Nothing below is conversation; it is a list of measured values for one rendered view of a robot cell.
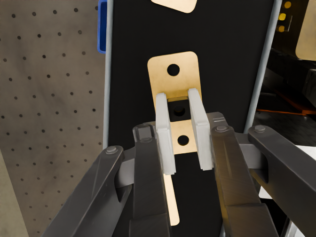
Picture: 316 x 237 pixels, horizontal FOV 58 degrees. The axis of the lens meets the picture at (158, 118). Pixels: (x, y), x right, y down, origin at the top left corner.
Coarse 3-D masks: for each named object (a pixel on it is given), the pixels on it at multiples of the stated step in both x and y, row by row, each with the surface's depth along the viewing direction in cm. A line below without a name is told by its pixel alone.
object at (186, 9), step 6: (156, 0) 23; (162, 0) 23; (168, 0) 23; (174, 0) 23; (180, 0) 23; (186, 0) 23; (192, 0) 23; (168, 6) 23; (174, 6) 23; (180, 6) 23; (186, 6) 23; (192, 6) 23; (186, 12) 23
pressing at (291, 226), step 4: (288, 220) 52; (284, 224) 53; (288, 224) 52; (292, 224) 51; (284, 228) 53; (288, 228) 52; (292, 228) 52; (296, 228) 51; (284, 232) 53; (288, 232) 52; (292, 232) 52; (296, 232) 52; (300, 232) 52; (280, 236) 54; (284, 236) 53; (288, 236) 52; (292, 236) 52; (296, 236) 53; (300, 236) 53; (304, 236) 53
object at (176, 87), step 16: (160, 64) 22; (192, 64) 22; (160, 80) 22; (176, 80) 22; (192, 80) 22; (176, 96) 22; (176, 112) 23; (176, 128) 23; (192, 128) 23; (176, 144) 24; (192, 144) 24
